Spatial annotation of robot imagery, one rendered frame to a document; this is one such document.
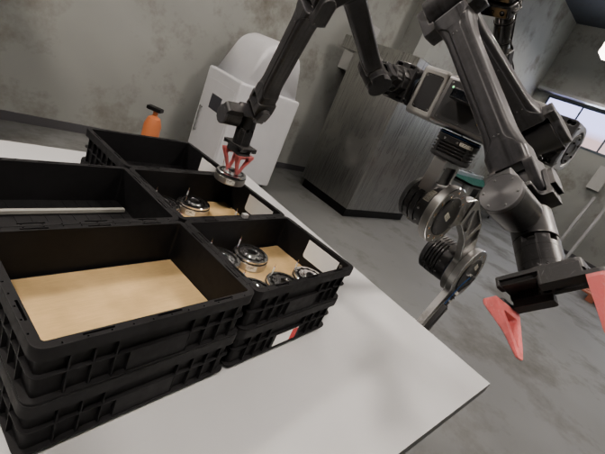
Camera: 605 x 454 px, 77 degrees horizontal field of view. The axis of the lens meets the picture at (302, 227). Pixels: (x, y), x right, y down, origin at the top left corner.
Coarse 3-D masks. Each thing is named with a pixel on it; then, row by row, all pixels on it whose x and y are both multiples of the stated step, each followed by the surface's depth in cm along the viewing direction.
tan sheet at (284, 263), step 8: (264, 248) 122; (272, 248) 124; (280, 248) 126; (272, 256) 119; (280, 256) 121; (288, 256) 123; (272, 264) 114; (280, 264) 116; (288, 264) 118; (248, 272) 105; (264, 272) 108; (288, 272) 114; (264, 280) 104
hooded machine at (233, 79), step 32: (256, 32) 390; (224, 64) 384; (256, 64) 355; (224, 96) 367; (288, 96) 393; (192, 128) 410; (224, 128) 366; (256, 128) 384; (288, 128) 410; (224, 160) 382; (256, 160) 406
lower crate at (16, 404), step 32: (192, 352) 74; (224, 352) 85; (0, 384) 60; (96, 384) 60; (128, 384) 67; (160, 384) 73; (0, 416) 60; (32, 416) 54; (64, 416) 60; (96, 416) 65; (32, 448) 58
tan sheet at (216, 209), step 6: (210, 204) 135; (216, 204) 137; (222, 204) 139; (228, 204) 141; (210, 210) 131; (216, 210) 133; (222, 210) 135; (228, 210) 137; (234, 210) 139; (186, 216) 120
